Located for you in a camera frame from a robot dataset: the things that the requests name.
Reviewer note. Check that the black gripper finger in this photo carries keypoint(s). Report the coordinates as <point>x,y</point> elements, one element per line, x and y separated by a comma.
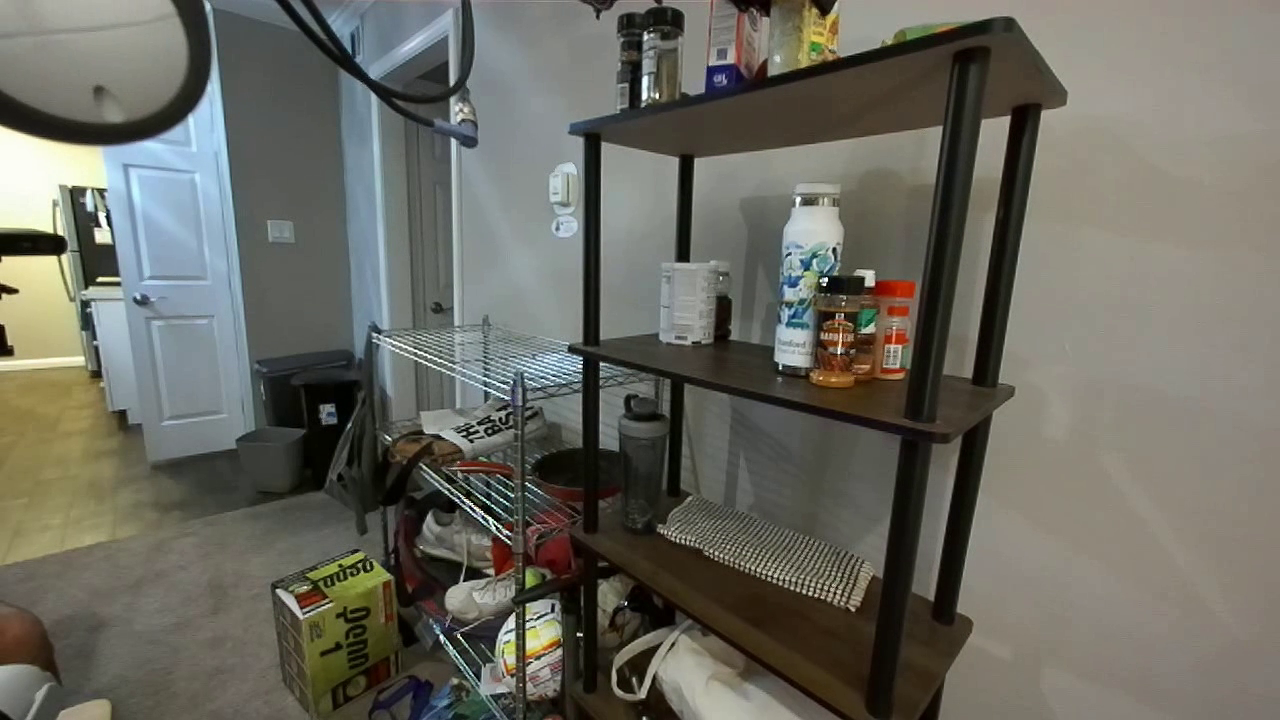
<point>750,25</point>

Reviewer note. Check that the tall dark spice grinder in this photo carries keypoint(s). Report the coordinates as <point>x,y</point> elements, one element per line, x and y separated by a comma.
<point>631,60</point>

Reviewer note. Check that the white blue patterned water bottle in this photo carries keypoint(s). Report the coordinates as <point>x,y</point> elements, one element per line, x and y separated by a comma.
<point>807,283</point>

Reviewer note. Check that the brown spice jar black lid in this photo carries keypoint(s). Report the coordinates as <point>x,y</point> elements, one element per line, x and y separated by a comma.
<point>837,343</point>

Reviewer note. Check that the orange capped spice jar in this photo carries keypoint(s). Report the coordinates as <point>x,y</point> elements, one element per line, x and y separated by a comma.
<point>892,325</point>

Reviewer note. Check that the dark grey tumbler bottle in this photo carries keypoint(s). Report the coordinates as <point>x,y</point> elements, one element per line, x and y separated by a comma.
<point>641,466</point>

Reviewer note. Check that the red white blue carton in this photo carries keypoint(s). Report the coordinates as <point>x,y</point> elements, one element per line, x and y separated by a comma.
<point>720,67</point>

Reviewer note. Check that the white canister teal label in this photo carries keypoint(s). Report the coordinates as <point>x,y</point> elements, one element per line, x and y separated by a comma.
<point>690,305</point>

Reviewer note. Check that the small white capped jar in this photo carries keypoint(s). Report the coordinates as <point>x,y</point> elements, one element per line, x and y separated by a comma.
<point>871,325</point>

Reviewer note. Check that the grey interior door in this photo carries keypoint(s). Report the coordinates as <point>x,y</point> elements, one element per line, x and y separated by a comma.
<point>430,264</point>

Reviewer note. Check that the black white magazine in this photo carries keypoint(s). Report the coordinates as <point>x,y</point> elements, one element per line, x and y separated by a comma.
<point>480,427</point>

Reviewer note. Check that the black round pot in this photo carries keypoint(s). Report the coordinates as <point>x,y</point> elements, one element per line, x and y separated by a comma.
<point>566,472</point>

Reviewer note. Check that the beige patterned cloth mat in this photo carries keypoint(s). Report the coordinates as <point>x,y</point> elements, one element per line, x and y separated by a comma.
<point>767,550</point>

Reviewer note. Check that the red item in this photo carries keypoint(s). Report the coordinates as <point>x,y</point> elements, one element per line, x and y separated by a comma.
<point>553,547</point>

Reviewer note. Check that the black trash bin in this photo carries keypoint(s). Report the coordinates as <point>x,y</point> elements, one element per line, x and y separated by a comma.
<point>311,401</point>

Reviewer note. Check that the grey hanging bag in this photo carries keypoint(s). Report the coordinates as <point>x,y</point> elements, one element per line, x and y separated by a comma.
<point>357,461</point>

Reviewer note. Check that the white shoe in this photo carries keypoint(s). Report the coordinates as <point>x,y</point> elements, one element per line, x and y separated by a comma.
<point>460,536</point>
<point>495,594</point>

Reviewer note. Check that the small grey bin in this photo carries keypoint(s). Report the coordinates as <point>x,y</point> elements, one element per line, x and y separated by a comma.
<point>271,461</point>

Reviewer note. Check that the white fabric bag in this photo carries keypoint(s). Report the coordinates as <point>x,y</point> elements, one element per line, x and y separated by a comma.
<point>725,682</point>

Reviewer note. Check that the white yellow package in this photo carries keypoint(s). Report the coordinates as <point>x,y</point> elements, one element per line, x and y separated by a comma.
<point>530,649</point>

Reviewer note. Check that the black framed screen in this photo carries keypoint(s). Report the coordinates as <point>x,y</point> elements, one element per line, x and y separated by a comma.
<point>91,233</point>

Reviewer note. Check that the white dresser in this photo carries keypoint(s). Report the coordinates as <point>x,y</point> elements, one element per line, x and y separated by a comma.
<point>112,355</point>

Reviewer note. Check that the green cardboard beverage box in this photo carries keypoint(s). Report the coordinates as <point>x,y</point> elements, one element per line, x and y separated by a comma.
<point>342,633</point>

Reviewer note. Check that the brown rounded seat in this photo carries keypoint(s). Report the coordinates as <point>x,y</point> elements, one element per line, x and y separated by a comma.
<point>31,640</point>

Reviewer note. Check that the white wall device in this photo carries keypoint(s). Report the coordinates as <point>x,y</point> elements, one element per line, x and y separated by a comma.
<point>566,199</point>

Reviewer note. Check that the black frame wooden shelf unit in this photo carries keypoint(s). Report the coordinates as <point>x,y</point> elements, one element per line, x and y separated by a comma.
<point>935,264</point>

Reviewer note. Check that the white light switch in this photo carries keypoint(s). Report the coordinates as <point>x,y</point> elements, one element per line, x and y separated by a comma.
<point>282,228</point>

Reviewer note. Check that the black stereo camera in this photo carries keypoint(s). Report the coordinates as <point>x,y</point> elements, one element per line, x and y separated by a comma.
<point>31,242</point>

